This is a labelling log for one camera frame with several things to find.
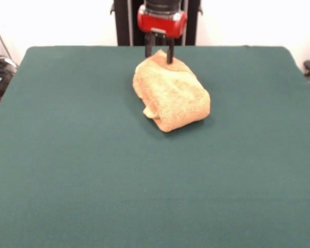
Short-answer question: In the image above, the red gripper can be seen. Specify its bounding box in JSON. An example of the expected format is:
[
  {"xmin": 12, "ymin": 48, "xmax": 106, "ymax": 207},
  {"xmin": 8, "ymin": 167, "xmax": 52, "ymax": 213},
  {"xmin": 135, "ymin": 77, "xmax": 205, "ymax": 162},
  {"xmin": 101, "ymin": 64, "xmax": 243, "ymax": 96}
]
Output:
[{"xmin": 136, "ymin": 5, "xmax": 188, "ymax": 65}]

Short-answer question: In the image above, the tan terry towel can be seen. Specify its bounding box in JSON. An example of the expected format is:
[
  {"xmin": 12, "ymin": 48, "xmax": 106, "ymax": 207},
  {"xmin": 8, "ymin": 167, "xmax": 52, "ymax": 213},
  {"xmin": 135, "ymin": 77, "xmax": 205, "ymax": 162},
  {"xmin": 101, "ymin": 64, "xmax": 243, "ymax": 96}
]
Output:
[{"xmin": 132, "ymin": 49, "xmax": 212, "ymax": 134}]

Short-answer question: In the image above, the dark green table cloth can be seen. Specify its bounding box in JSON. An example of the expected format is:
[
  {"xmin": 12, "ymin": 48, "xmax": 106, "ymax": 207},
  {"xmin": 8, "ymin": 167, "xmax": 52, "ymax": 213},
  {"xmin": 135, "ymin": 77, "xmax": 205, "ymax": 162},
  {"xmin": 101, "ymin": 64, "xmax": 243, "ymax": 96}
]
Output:
[{"xmin": 0, "ymin": 45, "xmax": 310, "ymax": 248}]

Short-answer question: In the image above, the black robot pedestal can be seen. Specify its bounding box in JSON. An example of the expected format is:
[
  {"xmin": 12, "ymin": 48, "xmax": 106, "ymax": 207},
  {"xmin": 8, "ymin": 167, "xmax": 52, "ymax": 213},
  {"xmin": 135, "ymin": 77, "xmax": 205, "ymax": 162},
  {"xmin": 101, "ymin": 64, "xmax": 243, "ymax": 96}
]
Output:
[{"xmin": 111, "ymin": 0, "xmax": 204, "ymax": 47}]

